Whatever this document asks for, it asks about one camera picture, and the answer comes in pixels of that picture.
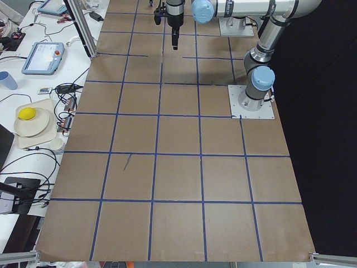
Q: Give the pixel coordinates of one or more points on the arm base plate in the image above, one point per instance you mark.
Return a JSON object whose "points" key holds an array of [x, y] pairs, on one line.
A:
{"points": [[236, 27], [242, 107]]}

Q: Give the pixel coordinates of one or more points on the blue paper cup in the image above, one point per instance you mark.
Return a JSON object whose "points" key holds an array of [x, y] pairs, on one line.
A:
{"points": [[8, 81]]}

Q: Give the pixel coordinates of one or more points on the round beige plate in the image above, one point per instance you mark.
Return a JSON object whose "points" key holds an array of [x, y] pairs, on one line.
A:
{"points": [[34, 126]]}

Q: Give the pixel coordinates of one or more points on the teach pendant tablet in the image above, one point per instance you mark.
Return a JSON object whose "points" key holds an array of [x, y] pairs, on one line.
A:
{"points": [[44, 58]]}

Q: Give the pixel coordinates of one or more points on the beige tray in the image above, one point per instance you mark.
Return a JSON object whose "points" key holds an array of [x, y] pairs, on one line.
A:
{"points": [[48, 134]]}

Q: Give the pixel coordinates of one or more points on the black device stand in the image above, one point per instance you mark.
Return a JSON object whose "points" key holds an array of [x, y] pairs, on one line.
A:
{"points": [[17, 195]]}

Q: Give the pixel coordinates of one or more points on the aluminium frame post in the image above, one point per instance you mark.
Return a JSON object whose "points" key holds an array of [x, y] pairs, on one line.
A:
{"points": [[76, 13]]}

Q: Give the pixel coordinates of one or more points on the usb hub with cables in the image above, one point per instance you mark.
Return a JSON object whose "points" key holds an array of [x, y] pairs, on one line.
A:
{"points": [[66, 106]]}

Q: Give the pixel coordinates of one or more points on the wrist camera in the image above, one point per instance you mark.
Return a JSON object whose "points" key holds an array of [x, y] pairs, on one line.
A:
{"points": [[159, 14]]}

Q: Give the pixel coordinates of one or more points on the white paper cup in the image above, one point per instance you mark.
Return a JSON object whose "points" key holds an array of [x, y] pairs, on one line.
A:
{"points": [[57, 145]]}

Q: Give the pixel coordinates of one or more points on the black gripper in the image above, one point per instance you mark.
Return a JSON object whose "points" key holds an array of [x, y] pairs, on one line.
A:
{"points": [[175, 22]]}

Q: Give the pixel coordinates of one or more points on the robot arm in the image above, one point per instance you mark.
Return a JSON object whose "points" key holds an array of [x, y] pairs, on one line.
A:
{"points": [[279, 14]]}

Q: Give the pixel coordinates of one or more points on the black power adapter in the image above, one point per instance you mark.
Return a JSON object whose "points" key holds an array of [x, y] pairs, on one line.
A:
{"points": [[97, 17]]}

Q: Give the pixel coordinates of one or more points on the yellow ball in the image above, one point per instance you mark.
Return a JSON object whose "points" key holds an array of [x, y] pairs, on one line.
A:
{"points": [[27, 113]]}

